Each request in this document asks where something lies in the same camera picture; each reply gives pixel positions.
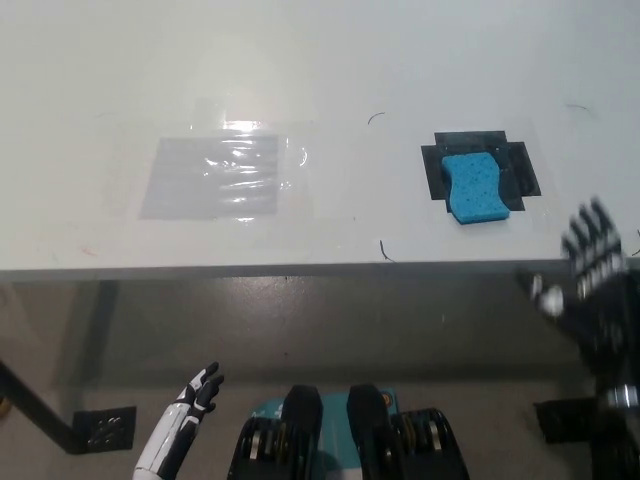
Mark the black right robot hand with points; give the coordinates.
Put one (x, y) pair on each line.
(605, 310)

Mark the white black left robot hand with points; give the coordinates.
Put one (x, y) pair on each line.
(180, 420)

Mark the blue soft sponge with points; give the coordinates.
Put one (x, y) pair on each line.
(475, 190)

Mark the black tape marked spot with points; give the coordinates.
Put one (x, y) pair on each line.
(520, 170)

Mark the black slanted table leg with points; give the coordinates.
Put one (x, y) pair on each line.
(35, 415)

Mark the grey taped rectangle patch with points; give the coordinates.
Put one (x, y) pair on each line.
(200, 185)

